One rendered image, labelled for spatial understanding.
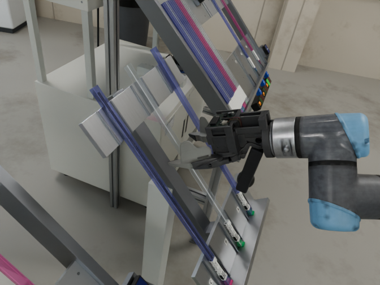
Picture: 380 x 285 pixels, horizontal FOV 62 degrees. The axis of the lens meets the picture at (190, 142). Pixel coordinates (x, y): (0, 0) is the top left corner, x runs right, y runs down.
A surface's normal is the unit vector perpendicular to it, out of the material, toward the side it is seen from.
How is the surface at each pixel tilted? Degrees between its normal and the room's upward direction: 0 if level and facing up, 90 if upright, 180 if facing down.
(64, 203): 0
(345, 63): 90
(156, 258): 90
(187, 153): 80
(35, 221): 90
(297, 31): 90
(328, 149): 55
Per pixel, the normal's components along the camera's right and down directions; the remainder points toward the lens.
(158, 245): -0.37, 0.54
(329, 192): -0.47, -0.17
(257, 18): -0.14, 0.60
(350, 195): 0.15, -0.16
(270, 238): 0.13, -0.78
